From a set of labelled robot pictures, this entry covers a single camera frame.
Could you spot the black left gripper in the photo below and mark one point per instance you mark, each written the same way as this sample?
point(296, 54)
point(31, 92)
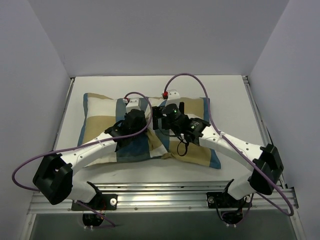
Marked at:
point(136, 114)

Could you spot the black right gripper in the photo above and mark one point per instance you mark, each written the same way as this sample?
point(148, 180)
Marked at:
point(157, 113)

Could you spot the blue beige white patchwork pillowcase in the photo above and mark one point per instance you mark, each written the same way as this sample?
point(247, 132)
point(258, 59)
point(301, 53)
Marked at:
point(102, 112)

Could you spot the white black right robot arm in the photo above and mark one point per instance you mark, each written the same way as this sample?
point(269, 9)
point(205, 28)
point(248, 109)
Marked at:
point(263, 162)

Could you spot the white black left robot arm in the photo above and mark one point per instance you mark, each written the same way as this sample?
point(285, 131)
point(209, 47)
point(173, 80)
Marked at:
point(54, 176)

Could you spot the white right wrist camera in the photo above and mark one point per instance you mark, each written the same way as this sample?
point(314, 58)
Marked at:
point(171, 97)

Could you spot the aluminium table frame rail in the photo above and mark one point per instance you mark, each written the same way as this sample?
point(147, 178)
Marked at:
point(166, 185)

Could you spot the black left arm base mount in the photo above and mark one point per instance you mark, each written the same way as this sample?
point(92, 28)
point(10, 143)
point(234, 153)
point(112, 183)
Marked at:
point(104, 202)

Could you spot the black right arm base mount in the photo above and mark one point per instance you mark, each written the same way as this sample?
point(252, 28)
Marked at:
point(222, 200)

